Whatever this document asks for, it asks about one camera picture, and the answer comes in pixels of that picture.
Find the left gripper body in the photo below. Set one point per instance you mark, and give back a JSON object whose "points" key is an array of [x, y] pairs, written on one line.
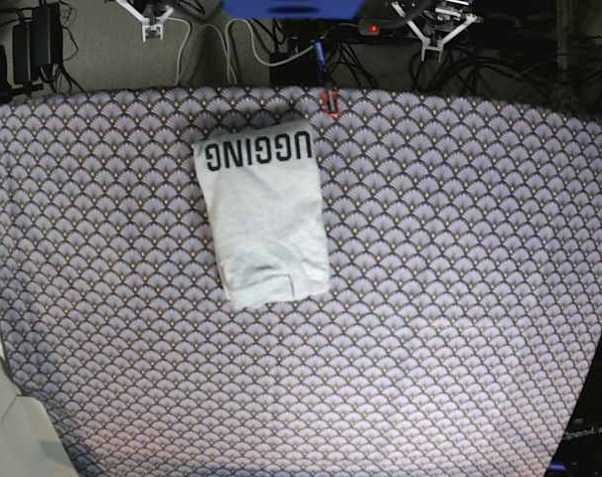
{"points": [[435, 24]]}

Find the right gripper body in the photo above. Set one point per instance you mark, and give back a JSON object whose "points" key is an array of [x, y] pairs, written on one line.
{"points": [[152, 15]]}

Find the light grey T-shirt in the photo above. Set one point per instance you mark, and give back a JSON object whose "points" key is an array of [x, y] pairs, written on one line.
{"points": [[264, 202]]}

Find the black power strip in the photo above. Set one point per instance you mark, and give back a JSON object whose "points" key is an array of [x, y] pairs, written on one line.
{"points": [[376, 27]]}

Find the blue box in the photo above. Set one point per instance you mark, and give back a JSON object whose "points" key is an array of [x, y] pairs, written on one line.
{"points": [[293, 9]]}

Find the red black table clamp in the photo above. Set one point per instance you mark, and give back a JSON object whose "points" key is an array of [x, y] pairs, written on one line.
{"points": [[330, 101]]}

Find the black power adapter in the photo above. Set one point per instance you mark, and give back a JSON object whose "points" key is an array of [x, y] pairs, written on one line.
{"points": [[37, 45]]}

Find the black box on floor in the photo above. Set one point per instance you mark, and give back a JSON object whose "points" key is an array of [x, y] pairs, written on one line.
{"points": [[300, 72]]}

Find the fan patterned tablecloth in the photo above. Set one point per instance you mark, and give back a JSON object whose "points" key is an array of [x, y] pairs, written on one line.
{"points": [[462, 318]]}

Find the beige plastic bin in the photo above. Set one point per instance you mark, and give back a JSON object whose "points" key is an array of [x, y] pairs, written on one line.
{"points": [[29, 444]]}

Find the black OpenArm case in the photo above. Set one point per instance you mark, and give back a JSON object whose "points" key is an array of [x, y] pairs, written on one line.
{"points": [[579, 452]]}

